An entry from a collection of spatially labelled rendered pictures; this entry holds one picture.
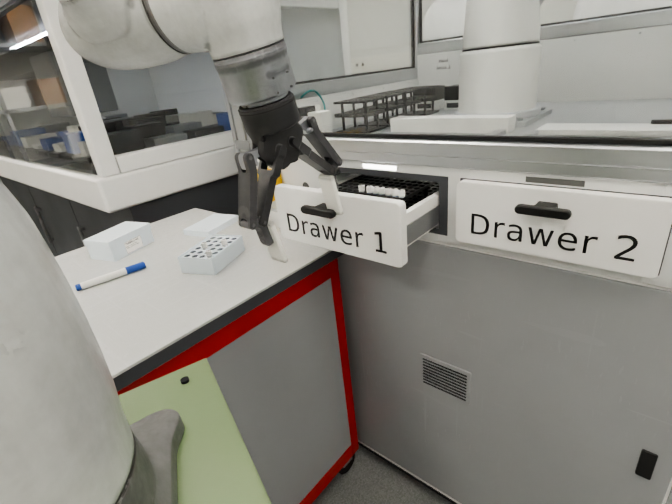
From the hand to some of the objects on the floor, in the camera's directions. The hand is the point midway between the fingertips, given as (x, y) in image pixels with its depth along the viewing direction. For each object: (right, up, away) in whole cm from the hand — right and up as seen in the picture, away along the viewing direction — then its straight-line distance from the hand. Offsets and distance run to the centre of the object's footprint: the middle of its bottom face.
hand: (307, 229), depth 62 cm
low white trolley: (-28, -75, +60) cm, 100 cm away
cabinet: (+56, -54, +84) cm, 115 cm away
